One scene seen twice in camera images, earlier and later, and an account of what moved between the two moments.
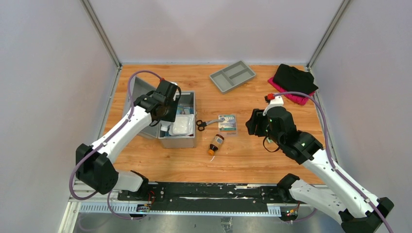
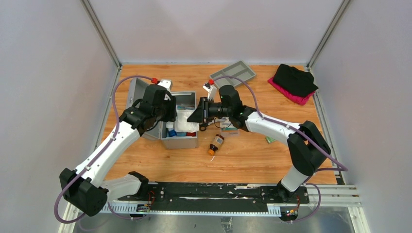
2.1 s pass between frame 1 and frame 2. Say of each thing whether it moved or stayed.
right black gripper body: moved
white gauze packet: moved
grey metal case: stayed
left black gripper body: stayed
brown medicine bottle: stayed
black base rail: stayed
